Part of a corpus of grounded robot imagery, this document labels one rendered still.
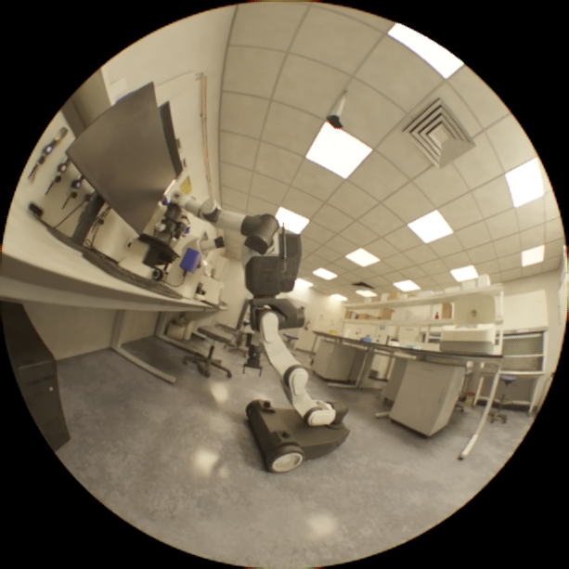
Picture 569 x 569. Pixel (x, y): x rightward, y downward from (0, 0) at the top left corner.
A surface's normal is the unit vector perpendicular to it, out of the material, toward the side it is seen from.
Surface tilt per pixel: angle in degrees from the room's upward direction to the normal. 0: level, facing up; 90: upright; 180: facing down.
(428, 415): 90
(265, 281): 105
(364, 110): 180
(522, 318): 82
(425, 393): 90
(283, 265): 95
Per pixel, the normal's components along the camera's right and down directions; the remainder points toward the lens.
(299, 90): -0.30, 0.92
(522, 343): -0.86, -0.48
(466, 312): -0.96, -0.11
